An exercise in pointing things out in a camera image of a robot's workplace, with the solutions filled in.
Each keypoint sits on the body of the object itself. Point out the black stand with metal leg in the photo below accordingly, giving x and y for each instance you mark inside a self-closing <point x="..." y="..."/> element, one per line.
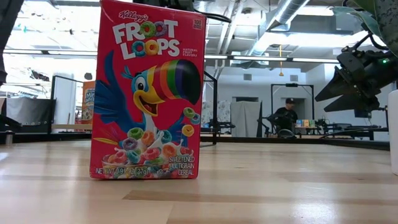
<point x="9" y="123"/>

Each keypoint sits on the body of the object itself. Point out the red Froot Loops cereal box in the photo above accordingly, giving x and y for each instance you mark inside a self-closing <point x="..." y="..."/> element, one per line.
<point x="149" y="93"/>

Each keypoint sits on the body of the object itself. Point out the black background desk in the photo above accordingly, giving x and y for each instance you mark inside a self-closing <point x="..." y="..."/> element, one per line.
<point x="363" y="128"/>

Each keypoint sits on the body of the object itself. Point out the white plant pot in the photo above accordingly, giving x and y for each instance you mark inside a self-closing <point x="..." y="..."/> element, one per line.
<point x="393" y="133"/>

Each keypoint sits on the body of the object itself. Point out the grey fabric cover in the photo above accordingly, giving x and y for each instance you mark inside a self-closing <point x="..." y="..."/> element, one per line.
<point x="245" y="119"/>

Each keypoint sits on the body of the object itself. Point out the yellow hanging pendant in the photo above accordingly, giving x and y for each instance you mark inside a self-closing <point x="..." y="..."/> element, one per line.
<point x="280" y="74"/>

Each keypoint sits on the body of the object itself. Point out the orange Frosted Mini Wheats box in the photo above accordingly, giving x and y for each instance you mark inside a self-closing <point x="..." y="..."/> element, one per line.
<point x="88" y="102"/>

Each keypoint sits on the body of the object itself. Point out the black background station frame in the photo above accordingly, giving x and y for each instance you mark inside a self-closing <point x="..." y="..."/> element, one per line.
<point x="292" y="84"/>

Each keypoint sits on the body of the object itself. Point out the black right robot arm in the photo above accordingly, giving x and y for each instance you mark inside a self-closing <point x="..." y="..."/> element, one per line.
<point x="390" y="71"/>

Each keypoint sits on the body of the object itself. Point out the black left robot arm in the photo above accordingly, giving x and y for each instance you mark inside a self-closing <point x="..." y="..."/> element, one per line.
<point x="9" y="18"/>

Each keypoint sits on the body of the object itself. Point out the green artificial plant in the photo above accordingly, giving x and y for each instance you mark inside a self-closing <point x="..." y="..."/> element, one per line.
<point x="388" y="25"/>

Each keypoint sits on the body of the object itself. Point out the overhead LED light bar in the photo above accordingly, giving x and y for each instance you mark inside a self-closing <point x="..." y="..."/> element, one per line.
<point x="264" y="58"/>

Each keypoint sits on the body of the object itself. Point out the wooden shelf with black frame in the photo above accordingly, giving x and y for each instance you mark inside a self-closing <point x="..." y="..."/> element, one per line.
<point x="68" y="127"/>

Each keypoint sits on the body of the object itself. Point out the smooth silver ventilation duct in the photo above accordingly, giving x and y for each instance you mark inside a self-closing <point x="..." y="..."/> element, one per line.
<point x="289" y="12"/>

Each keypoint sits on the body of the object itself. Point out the black background robot arm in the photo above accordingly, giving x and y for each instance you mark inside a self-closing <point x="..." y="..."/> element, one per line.
<point x="220" y="125"/>

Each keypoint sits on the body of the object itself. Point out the person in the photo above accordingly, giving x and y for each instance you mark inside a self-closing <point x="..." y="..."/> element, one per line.
<point x="285" y="116"/>

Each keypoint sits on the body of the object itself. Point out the black aluminium table frame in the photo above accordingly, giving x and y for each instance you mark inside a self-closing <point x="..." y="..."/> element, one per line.
<point x="242" y="139"/>

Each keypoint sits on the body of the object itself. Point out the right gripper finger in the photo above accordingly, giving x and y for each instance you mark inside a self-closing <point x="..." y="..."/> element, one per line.
<point x="354" y="104"/>
<point x="335" y="88"/>

